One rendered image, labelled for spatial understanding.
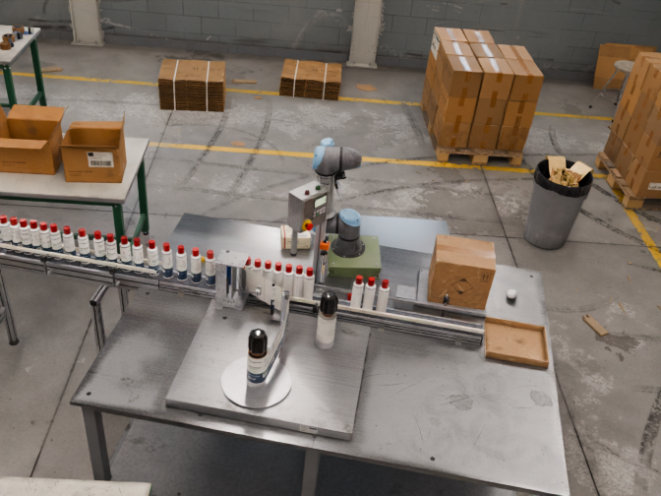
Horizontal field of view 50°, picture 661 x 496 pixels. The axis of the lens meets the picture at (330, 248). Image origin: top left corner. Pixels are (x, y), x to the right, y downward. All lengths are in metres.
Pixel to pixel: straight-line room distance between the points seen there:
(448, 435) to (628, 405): 1.92
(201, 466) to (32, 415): 1.11
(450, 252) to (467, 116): 3.17
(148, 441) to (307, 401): 1.05
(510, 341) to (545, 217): 2.26
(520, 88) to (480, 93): 0.36
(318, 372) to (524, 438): 0.94
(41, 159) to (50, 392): 1.44
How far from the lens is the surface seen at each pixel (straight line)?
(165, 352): 3.42
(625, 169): 7.00
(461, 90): 6.59
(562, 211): 5.75
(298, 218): 3.33
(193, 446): 3.83
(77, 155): 4.67
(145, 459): 3.81
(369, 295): 3.51
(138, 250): 3.69
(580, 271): 5.85
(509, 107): 6.77
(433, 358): 3.49
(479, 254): 3.72
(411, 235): 4.27
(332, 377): 3.25
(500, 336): 3.71
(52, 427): 4.31
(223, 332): 3.43
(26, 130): 5.08
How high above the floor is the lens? 3.23
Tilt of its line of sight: 36 degrees down
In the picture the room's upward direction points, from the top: 6 degrees clockwise
